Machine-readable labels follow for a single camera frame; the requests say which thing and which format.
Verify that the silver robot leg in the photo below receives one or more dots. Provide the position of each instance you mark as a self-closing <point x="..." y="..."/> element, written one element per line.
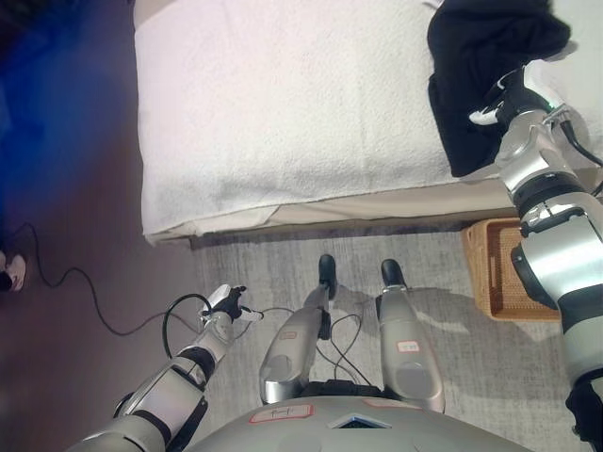
<point x="405" y="339"/>
<point x="287" y="348"/>

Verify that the grey floor rug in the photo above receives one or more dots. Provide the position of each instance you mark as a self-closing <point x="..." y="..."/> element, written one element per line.
<point x="264" y="263"/>

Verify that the woven wicker basket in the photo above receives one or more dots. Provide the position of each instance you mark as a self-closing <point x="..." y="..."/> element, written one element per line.
<point x="494" y="292"/>

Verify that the white shoe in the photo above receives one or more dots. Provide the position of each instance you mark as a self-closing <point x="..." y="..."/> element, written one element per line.
<point x="16" y="269"/>

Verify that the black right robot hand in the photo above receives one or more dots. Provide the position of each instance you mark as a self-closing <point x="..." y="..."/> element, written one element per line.
<point x="518" y="92"/>

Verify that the silver left robot leg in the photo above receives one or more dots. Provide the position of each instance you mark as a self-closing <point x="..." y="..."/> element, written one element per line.
<point x="287" y="348"/>

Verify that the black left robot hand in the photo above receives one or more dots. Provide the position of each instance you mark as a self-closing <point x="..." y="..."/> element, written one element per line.
<point x="232" y="303"/>

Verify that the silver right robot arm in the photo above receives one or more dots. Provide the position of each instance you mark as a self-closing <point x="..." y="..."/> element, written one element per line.
<point x="551" y="263"/>

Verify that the black clothes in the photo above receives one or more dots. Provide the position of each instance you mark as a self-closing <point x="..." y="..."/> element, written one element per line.
<point x="471" y="56"/>

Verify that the silver robot torso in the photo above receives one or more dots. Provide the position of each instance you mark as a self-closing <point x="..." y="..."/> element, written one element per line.
<point x="377" y="433"/>

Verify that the silver right robot leg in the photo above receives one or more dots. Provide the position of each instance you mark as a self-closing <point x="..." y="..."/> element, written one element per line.
<point x="405" y="339"/>

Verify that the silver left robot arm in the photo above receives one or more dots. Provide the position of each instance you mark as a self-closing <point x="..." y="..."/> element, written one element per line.
<point x="165" y="395"/>

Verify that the brown bed base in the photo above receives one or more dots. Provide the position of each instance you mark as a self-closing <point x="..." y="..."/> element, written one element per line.
<point x="330" y="231"/>

